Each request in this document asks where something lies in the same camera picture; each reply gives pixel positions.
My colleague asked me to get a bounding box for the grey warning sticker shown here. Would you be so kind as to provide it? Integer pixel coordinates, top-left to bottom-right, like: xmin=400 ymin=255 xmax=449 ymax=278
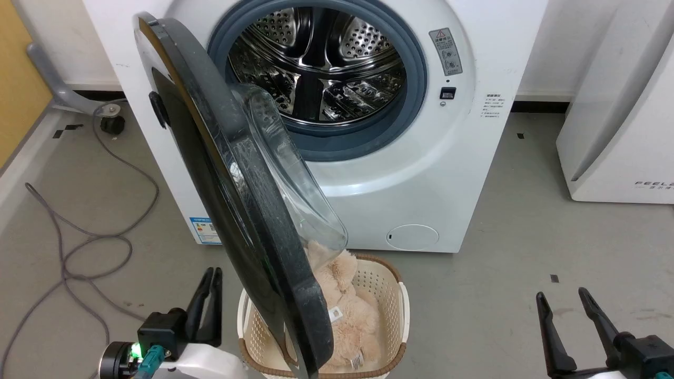
xmin=429 ymin=27 xmax=464 ymax=77

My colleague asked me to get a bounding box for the black caster wheel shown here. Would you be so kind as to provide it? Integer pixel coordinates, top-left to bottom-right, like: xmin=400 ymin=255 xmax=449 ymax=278
xmin=100 ymin=104 xmax=126 ymax=135

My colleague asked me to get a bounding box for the cream plastic laundry basket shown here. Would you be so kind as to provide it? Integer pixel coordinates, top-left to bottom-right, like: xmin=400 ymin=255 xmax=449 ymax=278
xmin=236 ymin=253 xmax=410 ymax=379

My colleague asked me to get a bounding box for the round white filter cover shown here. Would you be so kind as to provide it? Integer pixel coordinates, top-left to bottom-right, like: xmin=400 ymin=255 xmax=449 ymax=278
xmin=386 ymin=224 xmax=440 ymax=252

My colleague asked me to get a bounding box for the small printed text label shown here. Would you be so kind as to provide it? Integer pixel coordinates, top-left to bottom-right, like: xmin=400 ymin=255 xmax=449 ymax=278
xmin=480 ymin=93 xmax=506 ymax=119

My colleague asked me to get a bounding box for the steel perforated washer drum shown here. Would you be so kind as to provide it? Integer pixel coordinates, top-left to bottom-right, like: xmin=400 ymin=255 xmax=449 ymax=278
xmin=226 ymin=5 xmax=409 ymax=127

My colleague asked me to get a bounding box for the black round washing machine door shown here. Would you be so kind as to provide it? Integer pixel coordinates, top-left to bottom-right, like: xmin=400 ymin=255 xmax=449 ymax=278
xmin=133 ymin=12 xmax=349 ymax=379

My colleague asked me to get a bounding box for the beige plush toy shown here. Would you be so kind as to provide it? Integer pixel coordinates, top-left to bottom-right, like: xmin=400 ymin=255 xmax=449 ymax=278
xmin=287 ymin=240 xmax=383 ymax=372

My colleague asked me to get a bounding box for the grey floor cable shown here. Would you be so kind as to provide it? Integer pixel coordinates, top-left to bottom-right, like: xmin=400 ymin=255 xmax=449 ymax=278
xmin=0 ymin=99 xmax=161 ymax=377

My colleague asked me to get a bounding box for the white front-load washing machine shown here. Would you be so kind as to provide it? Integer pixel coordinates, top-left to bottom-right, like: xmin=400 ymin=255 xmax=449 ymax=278
xmin=82 ymin=0 xmax=549 ymax=254

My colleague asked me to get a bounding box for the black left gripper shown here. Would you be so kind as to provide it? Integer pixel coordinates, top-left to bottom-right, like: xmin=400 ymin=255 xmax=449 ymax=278
xmin=137 ymin=267 xmax=223 ymax=360

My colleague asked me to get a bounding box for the yellow wooden panel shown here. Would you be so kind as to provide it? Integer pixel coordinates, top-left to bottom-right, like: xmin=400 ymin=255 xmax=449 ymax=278
xmin=0 ymin=0 xmax=54 ymax=170

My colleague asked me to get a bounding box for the blue energy label sticker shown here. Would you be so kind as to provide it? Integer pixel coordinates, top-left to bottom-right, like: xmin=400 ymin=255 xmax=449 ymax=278
xmin=189 ymin=215 xmax=222 ymax=246

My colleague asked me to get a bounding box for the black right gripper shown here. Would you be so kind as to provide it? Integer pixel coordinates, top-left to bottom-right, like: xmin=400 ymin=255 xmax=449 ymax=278
xmin=536 ymin=287 xmax=674 ymax=379

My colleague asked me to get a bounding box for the grey rubber door gasket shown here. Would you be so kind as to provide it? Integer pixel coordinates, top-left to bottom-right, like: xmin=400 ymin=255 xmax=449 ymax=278
xmin=207 ymin=0 xmax=429 ymax=163

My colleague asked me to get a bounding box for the grey metal frame leg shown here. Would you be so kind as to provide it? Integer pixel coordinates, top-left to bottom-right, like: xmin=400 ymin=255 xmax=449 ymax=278
xmin=26 ymin=42 xmax=109 ymax=117

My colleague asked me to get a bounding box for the white appliance with grey lettering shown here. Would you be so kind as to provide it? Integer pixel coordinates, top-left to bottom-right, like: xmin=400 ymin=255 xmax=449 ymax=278
xmin=556 ymin=0 xmax=674 ymax=205

